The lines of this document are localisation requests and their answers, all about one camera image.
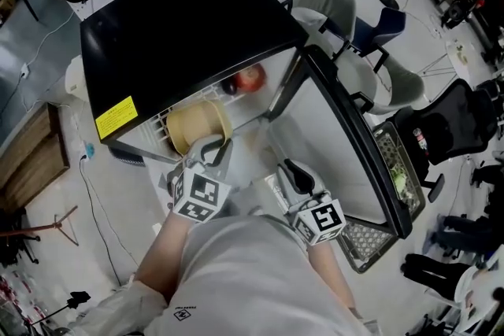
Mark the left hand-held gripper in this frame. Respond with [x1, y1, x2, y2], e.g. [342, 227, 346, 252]
[171, 134, 235, 224]

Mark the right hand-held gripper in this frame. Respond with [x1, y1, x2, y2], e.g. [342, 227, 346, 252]
[276, 158, 348, 247]

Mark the beige container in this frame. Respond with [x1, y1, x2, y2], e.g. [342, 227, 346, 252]
[166, 98, 234, 157]

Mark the black mini fridge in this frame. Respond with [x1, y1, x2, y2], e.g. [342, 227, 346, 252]
[80, 0, 414, 241]

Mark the person's left forearm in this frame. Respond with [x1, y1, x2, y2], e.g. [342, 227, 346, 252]
[135, 208, 198, 305]

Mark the person's right forearm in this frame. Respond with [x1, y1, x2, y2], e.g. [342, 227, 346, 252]
[306, 242, 365, 322]

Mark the red apple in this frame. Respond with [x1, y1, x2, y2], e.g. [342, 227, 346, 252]
[235, 65, 265, 93]

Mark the green vegetable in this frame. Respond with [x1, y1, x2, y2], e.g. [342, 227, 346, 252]
[391, 164, 413, 196]

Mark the person's white shirt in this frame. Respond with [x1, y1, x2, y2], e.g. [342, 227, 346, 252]
[70, 213, 381, 336]

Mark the red label bottle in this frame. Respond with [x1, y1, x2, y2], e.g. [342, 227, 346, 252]
[412, 127, 431, 159]

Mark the black office chair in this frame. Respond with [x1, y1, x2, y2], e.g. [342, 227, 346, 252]
[392, 78, 499, 204]

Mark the wooden crate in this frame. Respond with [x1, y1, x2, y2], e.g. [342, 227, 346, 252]
[0, 102, 72, 210]

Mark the brown metal stand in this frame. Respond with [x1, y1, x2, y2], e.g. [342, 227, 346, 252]
[0, 205, 80, 248]

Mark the black tripod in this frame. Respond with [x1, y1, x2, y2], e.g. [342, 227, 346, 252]
[26, 289, 92, 328]

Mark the blue chair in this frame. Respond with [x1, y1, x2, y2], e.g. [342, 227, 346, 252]
[352, 6, 407, 72]

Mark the white round side table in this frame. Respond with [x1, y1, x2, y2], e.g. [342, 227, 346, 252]
[416, 38, 476, 80]

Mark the black wire basket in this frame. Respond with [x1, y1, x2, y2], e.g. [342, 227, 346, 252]
[337, 120, 427, 275]

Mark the black cable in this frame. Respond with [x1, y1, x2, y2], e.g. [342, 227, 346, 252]
[78, 155, 124, 288]

